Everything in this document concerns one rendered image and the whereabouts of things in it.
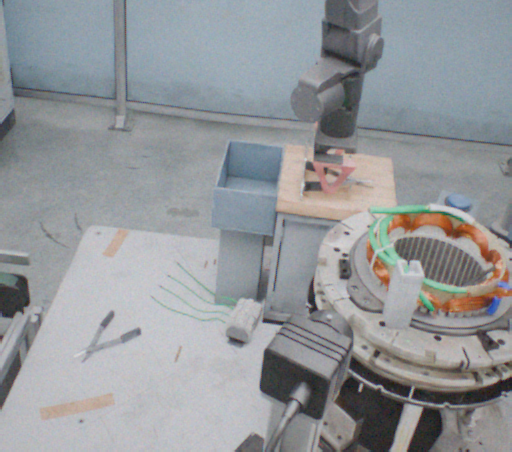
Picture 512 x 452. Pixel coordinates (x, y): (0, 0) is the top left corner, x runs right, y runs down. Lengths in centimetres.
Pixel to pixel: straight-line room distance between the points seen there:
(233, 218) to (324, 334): 75
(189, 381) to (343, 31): 63
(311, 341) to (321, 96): 60
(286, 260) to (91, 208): 179
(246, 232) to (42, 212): 179
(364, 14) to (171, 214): 200
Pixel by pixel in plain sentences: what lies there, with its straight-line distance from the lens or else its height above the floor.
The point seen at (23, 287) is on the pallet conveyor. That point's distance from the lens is 144.
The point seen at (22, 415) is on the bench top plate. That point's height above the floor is 78.
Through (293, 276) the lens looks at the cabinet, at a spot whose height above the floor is 90.
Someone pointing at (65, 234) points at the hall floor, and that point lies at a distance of 277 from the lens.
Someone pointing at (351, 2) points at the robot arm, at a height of 141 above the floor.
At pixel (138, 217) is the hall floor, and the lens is 284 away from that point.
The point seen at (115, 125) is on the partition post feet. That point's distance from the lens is 347.
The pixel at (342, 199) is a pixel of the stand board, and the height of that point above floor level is 107.
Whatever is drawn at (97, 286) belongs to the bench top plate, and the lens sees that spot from 136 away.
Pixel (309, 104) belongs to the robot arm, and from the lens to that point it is 97.
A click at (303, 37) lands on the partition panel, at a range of 319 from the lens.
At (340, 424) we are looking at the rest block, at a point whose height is 84.
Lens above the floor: 169
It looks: 34 degrees down
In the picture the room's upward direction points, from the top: 6 degrees clockwise
